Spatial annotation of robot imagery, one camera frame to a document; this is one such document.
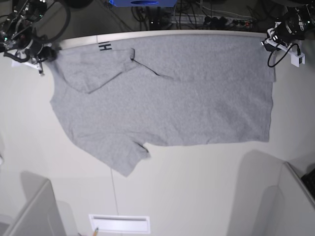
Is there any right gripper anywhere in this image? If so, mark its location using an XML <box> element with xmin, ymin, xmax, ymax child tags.
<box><xmin>14</xmin><ymin>37</ymin><xmax>57</xmax><ymax>63</ymax></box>

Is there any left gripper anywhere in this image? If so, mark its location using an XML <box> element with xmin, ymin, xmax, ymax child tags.
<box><xmin>261</xmin><ymin>23</ymin><xmax>293</xmax><ymax>52</ymax></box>

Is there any grey T-shirt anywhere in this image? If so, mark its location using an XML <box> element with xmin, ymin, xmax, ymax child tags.
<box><xmin>48</xmin><ymin>35</ymin><xmax>276</xmax><ymax>176</ymax></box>

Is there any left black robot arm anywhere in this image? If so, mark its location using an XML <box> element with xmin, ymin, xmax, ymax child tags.
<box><xmin>261</xmin><ymin>0</ymin><xmax>315</xmax><ymax>46</ymax></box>

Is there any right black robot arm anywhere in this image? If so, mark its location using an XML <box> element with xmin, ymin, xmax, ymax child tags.
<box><xmin>0</xmin><ymin>0</ymin><xmax>71</xmax><ymax>63</ymax></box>

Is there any blue box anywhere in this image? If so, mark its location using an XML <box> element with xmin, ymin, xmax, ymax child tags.
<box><xmin>108</xmin><ymin>0</ymin><xmax>177</xmax><ymax>7</ymax></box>

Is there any black keyboard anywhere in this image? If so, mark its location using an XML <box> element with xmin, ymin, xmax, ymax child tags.
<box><xmin>301</xmin><ymin>170</ymin><xmax>315</xmax><ymax>197</ymax></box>

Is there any grey partition panel right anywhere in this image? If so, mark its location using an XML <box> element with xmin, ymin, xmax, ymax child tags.
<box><xmin>284</xmin><ymin>162</ymin><xmax>315</xmax><ymax>208</ymax></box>

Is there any grey partition panel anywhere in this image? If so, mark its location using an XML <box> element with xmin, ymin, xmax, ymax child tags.
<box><xmin>0</xmin><ymin>178</ymin><xmax>66</xmax><ymax>236</ymax></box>
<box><xmin>284</xmin><ymin>162</ymin><xmax>315</xmax><ymax>208</ymax></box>

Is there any grey partition panel left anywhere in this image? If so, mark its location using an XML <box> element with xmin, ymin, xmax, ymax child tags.
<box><xmin>0</xmin><ymin>178</ymin><xmax>66</xmax><ymax>236</ymax></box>

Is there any black camera cable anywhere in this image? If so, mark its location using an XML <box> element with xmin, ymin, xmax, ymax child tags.
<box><xmin>267</xmin><ymin>41</ymin><xmax>301</xmax><ymax>68</ymax></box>

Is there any white cable grommet tray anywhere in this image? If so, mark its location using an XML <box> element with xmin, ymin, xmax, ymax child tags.
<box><xmin>89</xmin><ymin>214</ymin><xmax>151</xmax><ymax>234</ymax></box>

